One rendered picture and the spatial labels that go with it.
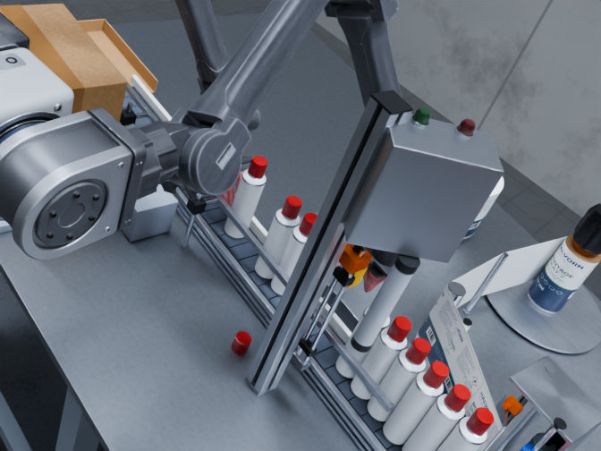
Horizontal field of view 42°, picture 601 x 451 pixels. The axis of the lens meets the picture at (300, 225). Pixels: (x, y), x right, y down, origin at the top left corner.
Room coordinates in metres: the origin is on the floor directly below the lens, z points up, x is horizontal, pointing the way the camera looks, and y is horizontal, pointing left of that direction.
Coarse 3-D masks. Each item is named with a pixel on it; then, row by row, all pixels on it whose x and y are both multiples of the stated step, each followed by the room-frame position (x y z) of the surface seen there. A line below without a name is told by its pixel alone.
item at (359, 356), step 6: (366, 312) 1.04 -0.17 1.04; (360, 318) 1.04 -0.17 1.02; (384, 324) 1.03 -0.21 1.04; (354, 330) 1.04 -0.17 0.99; (348, 342) 1.04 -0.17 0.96; (348, 348) 1.03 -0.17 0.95; (354, 354) 1.02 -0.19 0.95; (360, 354) 1.02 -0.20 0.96; (366, 354) 1.02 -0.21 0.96; (342, 360) 1.03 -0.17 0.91; (360, 360) 1.02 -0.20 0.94; (336, 366) 1.03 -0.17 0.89; (342, 366) 1.03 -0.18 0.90; (348, 366) 1.02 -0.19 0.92; (342, 372) 1.02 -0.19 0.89; (348, 372) 1.02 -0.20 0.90; (354, 372) 1.02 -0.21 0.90; (348, 378) 1.02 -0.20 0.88
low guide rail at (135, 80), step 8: (136, 80) 1.62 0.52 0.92; (136, 88) 1.62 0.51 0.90; (144, 88) 1.60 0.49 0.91; (144, 96) 1.59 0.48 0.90; (152, 96) 1.59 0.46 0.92; (152, 104) 1.57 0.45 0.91; (160, 112) 1.55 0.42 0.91; (168, 120) 1.52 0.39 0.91; (256, 224) 1.30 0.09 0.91; (256, 232) 1.29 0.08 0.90; (264, 232) 1.28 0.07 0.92; (264, 240) 1.27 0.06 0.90; (336, 320) 1.12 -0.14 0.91; (336, 328) 1.12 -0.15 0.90; (344, 328) 1.11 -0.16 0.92; (344, 336) 1.10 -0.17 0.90
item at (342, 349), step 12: (120, 72) 1.56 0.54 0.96; (132, 96) 1.50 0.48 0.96; (144, 108) 1.46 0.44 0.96; (156, 120) 1.44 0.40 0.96; (228, 204) 1.27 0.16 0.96; (228, 216) 1.24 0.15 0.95; (240, 228) 1.22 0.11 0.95; (252, 240) 1.19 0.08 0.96; (264, 252) 1.17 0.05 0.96; (276, 264) 1.15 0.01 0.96; (276, 276) 1.14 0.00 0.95; (336, 336) 1.04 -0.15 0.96; (336, 348) 1.02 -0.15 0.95; (348, 360) 1.00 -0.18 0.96; (360, 372) 0.98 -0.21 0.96; (372, 384) 0.96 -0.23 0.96; (384, 396) 0.94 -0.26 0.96
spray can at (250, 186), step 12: (252, 168) 1.27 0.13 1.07; (264, 168) 1.28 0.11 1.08; (240, 180) 1.28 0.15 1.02; (252, 180) 1.27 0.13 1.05; (264, 180) 1.28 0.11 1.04; (240, 192) 1.27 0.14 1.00; (252, 192) 1.26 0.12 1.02; (240, 204) 1.26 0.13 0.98; (252, 204) 1.27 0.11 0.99; (240, 216) 1.26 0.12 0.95; (252, 216) 1.28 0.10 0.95; (228, 228) 1.26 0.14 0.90
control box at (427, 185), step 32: (416, 128) 0.97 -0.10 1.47; (448, 128) 1.01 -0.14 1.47; (384, 160) 0.91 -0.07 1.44; (416, 160) 0.92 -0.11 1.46; (448, 160) 0.93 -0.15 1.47; (480, 160) 0.96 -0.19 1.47; (384, 192) 0.91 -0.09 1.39; (416, 192) 0.92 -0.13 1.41; (448, 192) 0.94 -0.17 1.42; (480, 192) 0.95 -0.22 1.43; (352, 224) 0.91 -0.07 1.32; (384, 224) 0.92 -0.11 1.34; (416, 224) 0.93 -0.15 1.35; (448, 224) 0.95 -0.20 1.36; (416, 256) 0.94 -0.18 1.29; (448, 256) 0.95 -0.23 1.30
